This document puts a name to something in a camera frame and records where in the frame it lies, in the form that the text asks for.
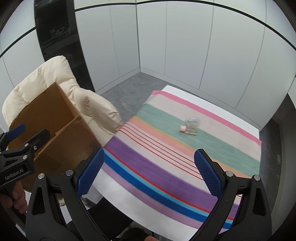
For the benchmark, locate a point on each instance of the striped colourful tablecloth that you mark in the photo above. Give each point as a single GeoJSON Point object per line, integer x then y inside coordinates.
{"type": "Point", "coordinates": [120, 187]}

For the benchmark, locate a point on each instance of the person's legs in black trousers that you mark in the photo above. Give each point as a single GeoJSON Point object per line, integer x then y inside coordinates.
{"type": "Point", "coordinates": [108, 215]}

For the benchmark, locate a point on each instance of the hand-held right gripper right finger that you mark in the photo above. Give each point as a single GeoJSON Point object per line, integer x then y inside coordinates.
{"type": "Point", "coordinates": [208, 172]}

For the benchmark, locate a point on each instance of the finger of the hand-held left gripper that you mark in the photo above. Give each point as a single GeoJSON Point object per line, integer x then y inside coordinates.
{"type": "Point", "coordinates": [16, 131]}
{"type": "Point", "coordinates": [38, 139]}

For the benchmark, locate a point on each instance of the person's left hand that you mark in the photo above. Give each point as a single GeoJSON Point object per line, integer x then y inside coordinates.
{"type": "Point", "coordinates": [16, 201]}

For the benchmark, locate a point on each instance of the brown cardboard box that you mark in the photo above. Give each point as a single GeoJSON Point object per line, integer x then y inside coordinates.
{"type": "Point", "coordinates": [53, 104]}

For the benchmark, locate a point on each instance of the foundation bottle with pink cap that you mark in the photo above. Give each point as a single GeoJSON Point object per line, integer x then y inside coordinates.
{"type": "Point", "coordinates": [190, 130]}

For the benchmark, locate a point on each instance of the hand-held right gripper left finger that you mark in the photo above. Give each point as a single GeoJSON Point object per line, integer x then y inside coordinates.
{"type": "Point", "coordinates": [91, 172]}

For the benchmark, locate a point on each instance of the cream padded armchair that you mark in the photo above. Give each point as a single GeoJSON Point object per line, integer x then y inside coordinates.
{"type": "Point", "coordinates": [46, 71]}

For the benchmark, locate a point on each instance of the striped multicolour cloth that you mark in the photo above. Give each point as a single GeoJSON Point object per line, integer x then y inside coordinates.
{"type": "Point", "coordinates": [161, 166]}

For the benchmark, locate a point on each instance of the black glass cabinet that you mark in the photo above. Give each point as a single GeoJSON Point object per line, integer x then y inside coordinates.
{"type": "Point", "coordinates": [57, 30]}

